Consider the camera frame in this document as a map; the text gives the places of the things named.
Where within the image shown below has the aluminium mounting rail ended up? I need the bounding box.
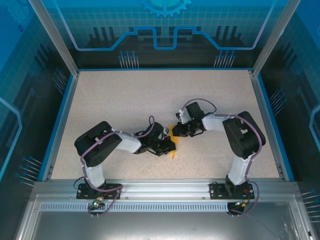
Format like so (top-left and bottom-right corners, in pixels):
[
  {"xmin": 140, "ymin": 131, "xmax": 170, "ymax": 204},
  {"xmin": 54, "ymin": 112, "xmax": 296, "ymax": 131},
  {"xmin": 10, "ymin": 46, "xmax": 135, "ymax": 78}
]
[{"xmin": 32, "ymin": 178, "xmax": 300, "ymax": 201}]

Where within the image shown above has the yellow cloth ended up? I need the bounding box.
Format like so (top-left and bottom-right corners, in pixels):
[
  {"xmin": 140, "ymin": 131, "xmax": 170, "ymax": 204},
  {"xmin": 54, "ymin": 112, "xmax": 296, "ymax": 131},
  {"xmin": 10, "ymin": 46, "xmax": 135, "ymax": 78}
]
[{"xmin": 166, "ymin": 124, "xmax": 180, "ymax": 160}]

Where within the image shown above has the cable connector with green light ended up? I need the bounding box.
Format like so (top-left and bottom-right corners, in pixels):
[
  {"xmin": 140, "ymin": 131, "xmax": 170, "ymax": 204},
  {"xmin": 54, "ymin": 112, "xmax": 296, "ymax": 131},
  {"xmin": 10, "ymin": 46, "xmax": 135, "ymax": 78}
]
[
  {"xmin": 231, "ymin": 199, "xmax": 251, "ymax": 209},
  {"xmin": 91, "ymin": 196, "xmax": 105, "ymax": 209}
]

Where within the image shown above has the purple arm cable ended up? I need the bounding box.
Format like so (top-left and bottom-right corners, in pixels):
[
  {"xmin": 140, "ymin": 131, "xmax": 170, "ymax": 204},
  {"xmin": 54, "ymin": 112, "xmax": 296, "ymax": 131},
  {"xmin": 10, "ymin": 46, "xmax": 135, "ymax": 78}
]
[
  {"xmin": 79, "ymin": 115, "xmax": 156, "ymax": 218},
  {"xmin": 181, "ymin": 98, "xmax": 266, "ymax": 217}
]

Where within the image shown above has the slotted grey cable duct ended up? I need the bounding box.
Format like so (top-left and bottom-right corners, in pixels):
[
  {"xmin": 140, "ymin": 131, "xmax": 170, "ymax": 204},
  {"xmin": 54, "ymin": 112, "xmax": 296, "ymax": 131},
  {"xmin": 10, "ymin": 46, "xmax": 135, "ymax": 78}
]
[{"xmin": 39, "ymin": 202, "xmax": 230, "ymax": 212}]

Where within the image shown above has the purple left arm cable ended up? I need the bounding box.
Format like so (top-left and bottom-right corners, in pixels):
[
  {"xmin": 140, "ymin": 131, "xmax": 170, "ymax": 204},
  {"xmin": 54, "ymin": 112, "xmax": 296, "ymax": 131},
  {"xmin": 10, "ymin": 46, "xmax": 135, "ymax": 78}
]
[{"xmin": 79, "ymin": 115, "xmax": 156, "ymax": 218}]

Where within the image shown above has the grey metal panel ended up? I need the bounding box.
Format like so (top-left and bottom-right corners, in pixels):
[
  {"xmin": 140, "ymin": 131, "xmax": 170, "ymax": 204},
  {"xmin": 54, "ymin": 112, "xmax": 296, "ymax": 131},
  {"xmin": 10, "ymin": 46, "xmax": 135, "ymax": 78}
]
[{"xmin": 14, "ymin": 194, "xmax": 313, "ymax": 240}]

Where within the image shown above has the aluminium frame post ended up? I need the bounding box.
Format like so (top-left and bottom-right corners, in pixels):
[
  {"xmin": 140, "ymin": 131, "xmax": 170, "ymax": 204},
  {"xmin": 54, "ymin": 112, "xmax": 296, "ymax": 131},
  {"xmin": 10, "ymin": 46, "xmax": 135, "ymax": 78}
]
[
  {"xmin": 28, "ymin": 0, "xmax": 81, "ymax": 76},
  {"xmin": 251, "ymin": 0, "xmax": 302, "ymax": 77}
]

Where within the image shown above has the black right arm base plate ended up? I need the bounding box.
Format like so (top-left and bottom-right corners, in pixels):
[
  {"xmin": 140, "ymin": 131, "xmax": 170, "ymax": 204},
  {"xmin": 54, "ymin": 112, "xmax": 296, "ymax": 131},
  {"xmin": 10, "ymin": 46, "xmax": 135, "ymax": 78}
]
[{"xmin": 209, "ymin": 181, "xmax": 255, "ymax": 200}]

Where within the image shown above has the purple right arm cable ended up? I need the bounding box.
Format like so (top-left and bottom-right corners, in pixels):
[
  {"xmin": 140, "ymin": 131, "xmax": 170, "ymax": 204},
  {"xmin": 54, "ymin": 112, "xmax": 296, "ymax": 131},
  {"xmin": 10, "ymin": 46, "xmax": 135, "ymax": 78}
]
[{"xmin": 181, "ymin": 98, "xmax": 266, "ymax": 217}]

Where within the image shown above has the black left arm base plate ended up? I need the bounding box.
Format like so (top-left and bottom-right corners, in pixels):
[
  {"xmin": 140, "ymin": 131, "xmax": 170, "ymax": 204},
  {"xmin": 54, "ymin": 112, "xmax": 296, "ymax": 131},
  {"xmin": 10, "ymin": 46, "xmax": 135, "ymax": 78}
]
[{"xmin": 76, "ymin": 182, "xmax": 123, "ymax": 200}]

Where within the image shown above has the aluminium table side rail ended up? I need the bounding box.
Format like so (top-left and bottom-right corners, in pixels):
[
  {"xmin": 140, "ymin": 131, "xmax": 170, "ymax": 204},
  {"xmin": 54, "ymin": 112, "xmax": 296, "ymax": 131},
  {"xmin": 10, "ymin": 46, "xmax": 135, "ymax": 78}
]
[
  {"xmin": 41, "ymin": 71, "xmax": 81, "ymax": 182},
  {"xmin": 249, "ymin": 69, "xmax": 288, "ymax": 181}
]

